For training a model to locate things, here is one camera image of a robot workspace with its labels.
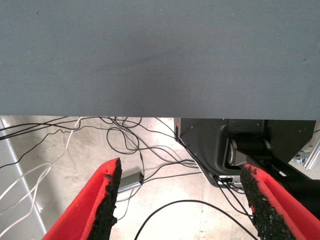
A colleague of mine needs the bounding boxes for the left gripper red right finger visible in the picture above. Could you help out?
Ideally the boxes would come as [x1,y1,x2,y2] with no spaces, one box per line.
[239,163,320,240]

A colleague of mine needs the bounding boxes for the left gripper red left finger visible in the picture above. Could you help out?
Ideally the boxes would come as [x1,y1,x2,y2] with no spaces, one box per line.
[41,157,123,240]

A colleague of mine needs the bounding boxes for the grey usb hub box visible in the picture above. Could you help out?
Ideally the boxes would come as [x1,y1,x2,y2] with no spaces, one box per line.
[117,171,145,194]

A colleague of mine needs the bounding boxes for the aluminium profile bar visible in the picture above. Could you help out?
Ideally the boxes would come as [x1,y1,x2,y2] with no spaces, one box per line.
[288,128,320,171]

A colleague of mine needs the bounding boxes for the black roller with grey caps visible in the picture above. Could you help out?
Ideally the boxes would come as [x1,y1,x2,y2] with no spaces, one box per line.
[228,137,273,166]

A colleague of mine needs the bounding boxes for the light grey metal panel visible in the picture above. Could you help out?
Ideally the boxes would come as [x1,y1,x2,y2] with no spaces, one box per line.
[0,116,48,240]

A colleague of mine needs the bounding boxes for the dark grey table cloth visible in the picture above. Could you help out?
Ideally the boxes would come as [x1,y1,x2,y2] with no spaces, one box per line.
[0,0,320,120]

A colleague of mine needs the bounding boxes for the white floor cable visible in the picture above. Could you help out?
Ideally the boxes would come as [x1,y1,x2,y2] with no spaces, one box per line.
[0,162,53,240]
[0,116,87,208]

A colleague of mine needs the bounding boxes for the thin black floor cable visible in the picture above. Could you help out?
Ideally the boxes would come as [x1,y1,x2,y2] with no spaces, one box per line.
[143,171,203,183]
[0,116,82,170]
[106,116,145,177]

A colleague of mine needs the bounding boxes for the thick black floor cable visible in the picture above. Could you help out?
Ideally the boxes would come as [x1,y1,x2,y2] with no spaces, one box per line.
[133,199,258,240]

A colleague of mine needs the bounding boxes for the black base frame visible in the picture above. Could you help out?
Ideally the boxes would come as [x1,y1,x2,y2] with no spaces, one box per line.
[174,117,320,218]

